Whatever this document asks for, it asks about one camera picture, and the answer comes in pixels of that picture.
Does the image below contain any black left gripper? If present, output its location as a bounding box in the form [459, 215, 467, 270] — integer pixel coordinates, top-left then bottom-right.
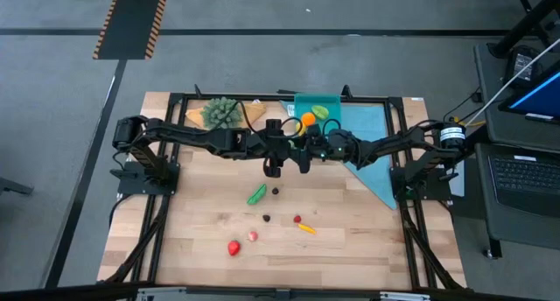
[251, 119, 302, 179]

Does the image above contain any black stand pole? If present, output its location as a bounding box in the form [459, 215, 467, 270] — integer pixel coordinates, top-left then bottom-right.
[487, 0, 560, 60]

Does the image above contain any green toy pea pod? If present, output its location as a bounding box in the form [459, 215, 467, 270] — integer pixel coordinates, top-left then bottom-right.
[246, 183, 268, 206]

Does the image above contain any grey chair leg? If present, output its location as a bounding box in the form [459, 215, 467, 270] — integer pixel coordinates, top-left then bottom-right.
[0, 176, 35, 197]

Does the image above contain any black power adapter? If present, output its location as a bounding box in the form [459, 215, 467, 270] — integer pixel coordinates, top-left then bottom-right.
[502, 45, 543, 88]

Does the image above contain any light blue cloth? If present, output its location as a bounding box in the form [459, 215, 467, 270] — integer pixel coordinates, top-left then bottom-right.
[279, 100, 398, 211]

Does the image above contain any silver aluminium bracket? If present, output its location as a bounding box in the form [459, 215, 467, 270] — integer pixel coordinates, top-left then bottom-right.
[379, 290, 432, 301]
[135, 286, 187, 301]

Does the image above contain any black laptop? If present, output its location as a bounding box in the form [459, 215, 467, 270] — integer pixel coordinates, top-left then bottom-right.
[487, 151, 560, 219]

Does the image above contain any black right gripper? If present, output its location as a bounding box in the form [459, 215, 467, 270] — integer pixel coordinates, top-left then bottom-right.
[298, 125, 351, 174]

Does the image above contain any artificial green potted plant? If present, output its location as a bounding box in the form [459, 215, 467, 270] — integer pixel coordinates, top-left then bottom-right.
[199, 96, 244, 130]

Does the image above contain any black hazard-striped floor mat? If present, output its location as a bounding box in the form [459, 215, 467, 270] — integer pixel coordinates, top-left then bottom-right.
[92, 0, 171, 60]

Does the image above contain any monitor with blue screen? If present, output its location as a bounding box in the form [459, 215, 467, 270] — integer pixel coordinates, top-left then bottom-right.
[498, 68, 560, 126]

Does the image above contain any mustard yellow cloth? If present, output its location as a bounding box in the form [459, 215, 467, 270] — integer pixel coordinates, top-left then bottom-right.
[185, 100, 268, 130]

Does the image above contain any white cable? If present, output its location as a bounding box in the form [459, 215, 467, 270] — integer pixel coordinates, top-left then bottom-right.
[464, 37, 560, 128]

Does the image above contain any grey equipment cart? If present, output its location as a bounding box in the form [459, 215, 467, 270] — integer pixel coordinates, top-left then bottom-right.
[473, 40, 560, 261]

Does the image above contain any teal translucent tupperware container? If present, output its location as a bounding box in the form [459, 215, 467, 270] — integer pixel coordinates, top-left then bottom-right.
[293, 93, 342, 158]

